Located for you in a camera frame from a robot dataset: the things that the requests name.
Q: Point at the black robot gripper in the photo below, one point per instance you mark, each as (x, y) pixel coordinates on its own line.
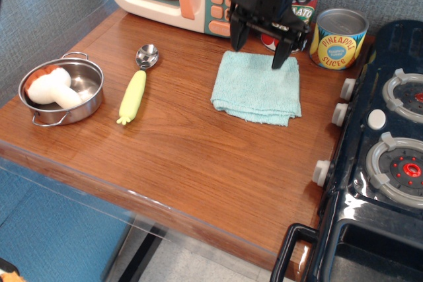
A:
(259, 15)

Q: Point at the light blue cloth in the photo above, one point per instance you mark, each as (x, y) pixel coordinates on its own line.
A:
(249, 88)

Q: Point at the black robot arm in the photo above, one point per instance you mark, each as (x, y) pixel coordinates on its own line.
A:
(274, 18)

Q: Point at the grey stove knob bottom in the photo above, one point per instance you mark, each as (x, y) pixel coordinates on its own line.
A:
(320, 172)

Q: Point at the grey stove knob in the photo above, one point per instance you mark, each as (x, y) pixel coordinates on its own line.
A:
(347, 89)
(339, 114)
(320, 172)

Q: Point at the tomato sauce can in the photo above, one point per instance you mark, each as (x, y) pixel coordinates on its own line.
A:
(304, 9)

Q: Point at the pineapple slices can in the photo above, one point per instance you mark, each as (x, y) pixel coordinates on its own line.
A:
(338, 38)

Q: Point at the grey stove knob top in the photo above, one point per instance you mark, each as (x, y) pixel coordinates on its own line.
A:
(347, 89)

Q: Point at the grey stove knob middle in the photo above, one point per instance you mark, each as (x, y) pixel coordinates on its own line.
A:
(339, 114)

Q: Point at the small steel pot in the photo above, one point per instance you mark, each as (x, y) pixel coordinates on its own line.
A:
(87, 80)

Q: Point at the black toy stove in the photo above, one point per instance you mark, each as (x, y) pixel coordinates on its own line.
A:
(370, 214)

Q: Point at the white plush mushroom toy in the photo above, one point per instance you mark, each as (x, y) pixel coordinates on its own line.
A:
(52, 84)

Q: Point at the orange plush toy corner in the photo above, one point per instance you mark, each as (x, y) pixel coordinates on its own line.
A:
(11, 277)

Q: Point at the yellow handled metal spoon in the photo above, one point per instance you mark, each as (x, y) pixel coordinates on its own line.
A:
(146, 57)

